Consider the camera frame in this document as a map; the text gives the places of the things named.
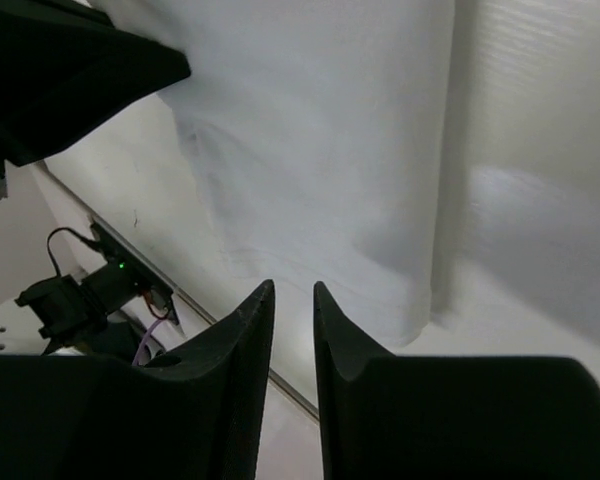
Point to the white skirt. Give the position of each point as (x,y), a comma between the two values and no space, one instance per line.
(314,132)

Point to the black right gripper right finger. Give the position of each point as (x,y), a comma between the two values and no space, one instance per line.
(384,416)

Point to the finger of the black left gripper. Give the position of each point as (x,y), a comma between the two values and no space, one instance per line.
(65,69)

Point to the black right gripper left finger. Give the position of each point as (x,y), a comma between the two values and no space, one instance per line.
(194,412)

